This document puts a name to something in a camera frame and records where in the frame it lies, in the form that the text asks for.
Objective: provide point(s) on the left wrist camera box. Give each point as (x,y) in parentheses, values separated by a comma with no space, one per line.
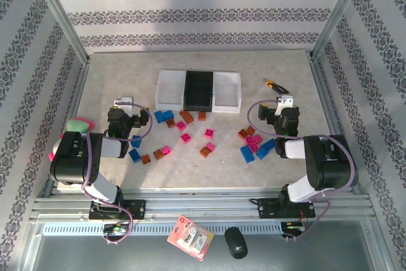
(125,101)

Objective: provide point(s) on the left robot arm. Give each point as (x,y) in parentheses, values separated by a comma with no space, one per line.
(73,156)

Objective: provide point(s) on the green pink plush toy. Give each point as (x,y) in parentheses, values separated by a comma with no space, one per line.
(77,125)

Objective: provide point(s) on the aluminium side rail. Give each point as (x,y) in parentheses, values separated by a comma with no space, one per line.
(327,93)

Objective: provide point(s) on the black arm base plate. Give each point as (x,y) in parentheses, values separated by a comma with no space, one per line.
(138,209)
(266,207)

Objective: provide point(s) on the blue lego brick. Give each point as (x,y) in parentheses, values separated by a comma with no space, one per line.
(168,115)
(247,154)
(134,155)
(158,116)
(261,153)
(269,144)
(137,141)

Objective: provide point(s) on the black computer mouse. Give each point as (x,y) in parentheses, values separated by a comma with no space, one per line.
(236,242)

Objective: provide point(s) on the black plastic bin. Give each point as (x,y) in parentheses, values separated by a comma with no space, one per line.
(198,90)

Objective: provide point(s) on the small circuit board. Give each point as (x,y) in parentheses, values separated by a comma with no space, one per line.
(114,228)
(293,226)

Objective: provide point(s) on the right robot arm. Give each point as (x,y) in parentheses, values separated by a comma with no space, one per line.
(330,163)

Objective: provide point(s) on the red usb drive package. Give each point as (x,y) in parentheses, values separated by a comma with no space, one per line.
(190,237)

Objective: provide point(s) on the aluminium mounting rail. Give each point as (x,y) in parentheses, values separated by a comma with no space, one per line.
(203,204)

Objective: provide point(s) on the grey metal shelf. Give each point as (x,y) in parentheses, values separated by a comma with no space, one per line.
(317,252)

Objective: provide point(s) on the pink lego brick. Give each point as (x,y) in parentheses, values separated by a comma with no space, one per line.
(209,133)
(185,138)
(166,150)
(181,125)
(258,139)
(253,147)
(249,140)
(211,146)

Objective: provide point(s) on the white plastic bin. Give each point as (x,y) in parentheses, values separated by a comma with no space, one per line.
(226,91)
(169,90)

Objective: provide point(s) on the long orange lego brick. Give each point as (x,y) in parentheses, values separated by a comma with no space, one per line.
(186,117)

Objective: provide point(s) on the aluminium corner post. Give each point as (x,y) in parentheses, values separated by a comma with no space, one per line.
(62,17)
(338,14)

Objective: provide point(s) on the yellow black utility knife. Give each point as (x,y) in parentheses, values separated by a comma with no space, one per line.
(272,84)

